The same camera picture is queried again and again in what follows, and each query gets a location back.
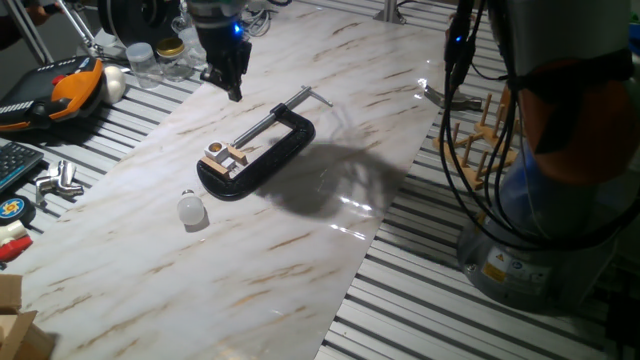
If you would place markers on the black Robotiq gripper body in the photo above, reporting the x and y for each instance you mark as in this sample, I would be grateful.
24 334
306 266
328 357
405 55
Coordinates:
222 47

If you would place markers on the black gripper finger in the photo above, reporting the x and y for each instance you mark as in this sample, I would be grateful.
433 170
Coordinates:
215 77
237 87

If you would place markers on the white light bulb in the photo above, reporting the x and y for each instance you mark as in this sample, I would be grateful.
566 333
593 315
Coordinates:
190 209

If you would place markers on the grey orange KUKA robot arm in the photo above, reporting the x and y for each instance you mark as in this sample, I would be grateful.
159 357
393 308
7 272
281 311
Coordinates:
560 30

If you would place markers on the person's forearm dark sleeve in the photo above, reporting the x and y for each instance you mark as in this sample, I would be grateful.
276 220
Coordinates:
10 32

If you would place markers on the person's bare hand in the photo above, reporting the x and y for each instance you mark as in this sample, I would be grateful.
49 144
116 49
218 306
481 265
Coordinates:
37 12

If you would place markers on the clear plastic bottle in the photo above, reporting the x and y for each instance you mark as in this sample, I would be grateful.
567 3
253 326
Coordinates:
192 47

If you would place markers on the glass jar yellow lid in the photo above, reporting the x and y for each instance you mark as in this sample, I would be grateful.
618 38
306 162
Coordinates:
170 55

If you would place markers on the small wooden clamp pad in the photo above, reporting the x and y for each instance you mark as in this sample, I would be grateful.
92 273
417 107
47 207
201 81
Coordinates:
239 155
215 166

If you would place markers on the clear plastic jar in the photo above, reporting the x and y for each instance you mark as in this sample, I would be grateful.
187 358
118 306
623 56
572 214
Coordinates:
142 65

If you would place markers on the black metal C-clamp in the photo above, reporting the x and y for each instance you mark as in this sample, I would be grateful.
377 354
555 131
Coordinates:
265 165

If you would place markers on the black filament spool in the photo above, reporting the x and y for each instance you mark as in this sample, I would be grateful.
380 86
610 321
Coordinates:
130 20

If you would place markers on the white egg shaped object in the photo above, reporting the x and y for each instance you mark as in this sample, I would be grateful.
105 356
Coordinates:
115 85

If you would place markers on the thin metal rod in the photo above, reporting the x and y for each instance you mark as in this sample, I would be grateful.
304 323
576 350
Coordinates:
80 27

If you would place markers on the black orange teach pendant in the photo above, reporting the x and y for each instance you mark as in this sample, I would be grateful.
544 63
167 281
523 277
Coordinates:
60 95

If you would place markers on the silver metal pipe fitting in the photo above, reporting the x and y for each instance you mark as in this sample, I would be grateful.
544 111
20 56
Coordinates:
55 189
66 172

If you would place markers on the slanted aluminium stand leg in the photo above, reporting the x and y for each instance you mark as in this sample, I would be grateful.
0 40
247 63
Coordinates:
30 32

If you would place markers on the marble pattern table sheet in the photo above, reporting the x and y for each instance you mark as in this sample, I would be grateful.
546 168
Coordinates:
200 275

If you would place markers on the black computer keyboard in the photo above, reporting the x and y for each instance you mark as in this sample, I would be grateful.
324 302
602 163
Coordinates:
17 162

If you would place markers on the wooden peg rack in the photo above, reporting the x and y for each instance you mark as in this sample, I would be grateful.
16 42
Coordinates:
470 160

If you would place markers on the open brown cardboard box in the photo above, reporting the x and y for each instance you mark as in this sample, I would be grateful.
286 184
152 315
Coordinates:
20 330

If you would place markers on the blue plastic bag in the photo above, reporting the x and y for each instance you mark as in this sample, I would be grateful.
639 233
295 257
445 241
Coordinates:
635 45

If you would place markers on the upright aluminium post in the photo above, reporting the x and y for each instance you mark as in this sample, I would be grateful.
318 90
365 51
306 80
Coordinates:
390 11

